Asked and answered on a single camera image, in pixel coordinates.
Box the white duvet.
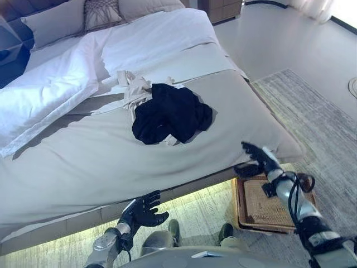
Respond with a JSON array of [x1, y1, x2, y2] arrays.
[[0, 7, 235, 159]]

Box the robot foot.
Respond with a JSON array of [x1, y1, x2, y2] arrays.
[[218, 222, 234, 240], [168, 219, 181, 246]]

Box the grey robot torso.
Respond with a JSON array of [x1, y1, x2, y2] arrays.
[[117, 232, 310, 268]]

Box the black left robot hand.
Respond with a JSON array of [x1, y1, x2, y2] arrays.
[[121, 190, 170, 227]]

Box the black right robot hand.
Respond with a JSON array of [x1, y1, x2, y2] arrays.
[[234, 141, 283, 179]]

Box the black garment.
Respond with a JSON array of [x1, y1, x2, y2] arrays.
[[131, 83, 213, 145]]

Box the patterned brown cushion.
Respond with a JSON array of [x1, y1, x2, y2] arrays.
[[83, 0, 124, 32]]

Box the grey striped rug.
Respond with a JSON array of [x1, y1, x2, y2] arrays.
[[0, 68, 357, 268]]

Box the wooden nightstand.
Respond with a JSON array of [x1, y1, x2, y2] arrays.
[[201, 0, 243, 25]]

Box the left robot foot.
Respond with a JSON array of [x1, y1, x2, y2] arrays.
[[168, 219, 181, 246]]

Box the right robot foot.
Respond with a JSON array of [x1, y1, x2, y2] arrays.
[[218, 222, 234, 240]]

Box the beige garment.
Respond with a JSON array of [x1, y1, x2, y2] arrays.
[[116, 70, 179, 147]]

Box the round floor object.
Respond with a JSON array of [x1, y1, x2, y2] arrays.
[[347, 78, 357, 99]]

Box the plain beige pillow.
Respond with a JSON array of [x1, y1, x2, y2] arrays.
[[117, 0, 186, 22], [21, 0, 86, 51]]

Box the dark blue nightstand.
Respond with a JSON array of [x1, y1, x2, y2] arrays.
[[0, 14, 35, 89]]

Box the white curtain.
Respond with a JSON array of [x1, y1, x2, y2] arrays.
[[287, 0, 341, 24]]

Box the woven wicker basket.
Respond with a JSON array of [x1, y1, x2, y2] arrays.
[[233, 163, 319, 234]]

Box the bed with beige cover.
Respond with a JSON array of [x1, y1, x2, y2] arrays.
[[0, 0, 304, 248]]

